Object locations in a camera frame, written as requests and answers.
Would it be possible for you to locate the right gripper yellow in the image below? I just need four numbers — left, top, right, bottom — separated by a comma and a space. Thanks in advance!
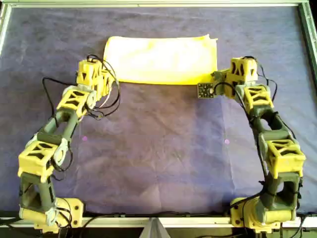
211, 57, 259, 99

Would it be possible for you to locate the left gripper yellow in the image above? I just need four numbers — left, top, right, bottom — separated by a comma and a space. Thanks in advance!
76, 58, 116, 101

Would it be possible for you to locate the yellow microfibre cloth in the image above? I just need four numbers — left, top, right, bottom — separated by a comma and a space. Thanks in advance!
103, 34, 219, 86

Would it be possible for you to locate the purple nonwoven table cover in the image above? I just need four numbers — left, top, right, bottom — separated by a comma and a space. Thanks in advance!
0, 6, 317, 219

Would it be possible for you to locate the black camera cable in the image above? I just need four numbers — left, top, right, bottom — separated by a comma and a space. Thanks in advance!
214, 82, 251, 117

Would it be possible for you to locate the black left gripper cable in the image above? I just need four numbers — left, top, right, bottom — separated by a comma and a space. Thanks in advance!
85, 55, 121, 121

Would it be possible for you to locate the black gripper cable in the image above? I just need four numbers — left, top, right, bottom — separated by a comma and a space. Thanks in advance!
85, 55, 121, 121
257, 60, 278, 103

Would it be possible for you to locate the white cable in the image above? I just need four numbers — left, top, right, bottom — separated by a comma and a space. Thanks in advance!
95, 95, 111, 109

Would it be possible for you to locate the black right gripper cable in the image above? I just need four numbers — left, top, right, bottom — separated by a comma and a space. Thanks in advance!
257, 60, 278, 103

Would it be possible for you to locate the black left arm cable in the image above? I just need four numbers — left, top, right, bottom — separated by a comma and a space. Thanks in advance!
42, 77, 84, 119

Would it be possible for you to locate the left arm base mount yellow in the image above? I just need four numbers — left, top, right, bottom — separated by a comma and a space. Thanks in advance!
33, 197, 85, 234

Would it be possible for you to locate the right arm base mount yellow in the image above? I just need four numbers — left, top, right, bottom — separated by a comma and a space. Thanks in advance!
229, 197, 282, 234

